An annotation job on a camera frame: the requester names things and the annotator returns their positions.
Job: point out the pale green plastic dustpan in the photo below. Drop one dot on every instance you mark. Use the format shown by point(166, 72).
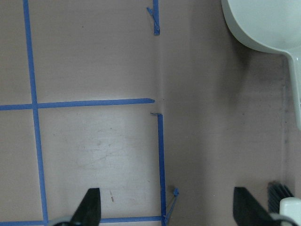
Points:
point(270, 26)

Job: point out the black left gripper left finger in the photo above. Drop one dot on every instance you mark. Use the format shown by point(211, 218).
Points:
point(88, 213)

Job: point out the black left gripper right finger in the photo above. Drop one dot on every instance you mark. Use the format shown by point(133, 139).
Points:
point(247, 211)

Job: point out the pale green hand brush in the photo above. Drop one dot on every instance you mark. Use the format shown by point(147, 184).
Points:
point(283, 205)

